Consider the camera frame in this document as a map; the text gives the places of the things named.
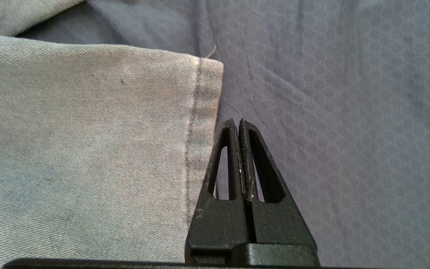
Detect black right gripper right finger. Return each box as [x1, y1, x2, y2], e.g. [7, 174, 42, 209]
[239, 118, 317, 247]

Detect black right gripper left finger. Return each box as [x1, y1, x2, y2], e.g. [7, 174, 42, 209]
[184, 119, 249, 262]

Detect light blue denim shorts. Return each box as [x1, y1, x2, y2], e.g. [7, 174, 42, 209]
[0, 0, 225, 264]

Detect bed with blue sheet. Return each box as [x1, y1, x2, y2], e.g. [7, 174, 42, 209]
[17, 0, 430, 269]

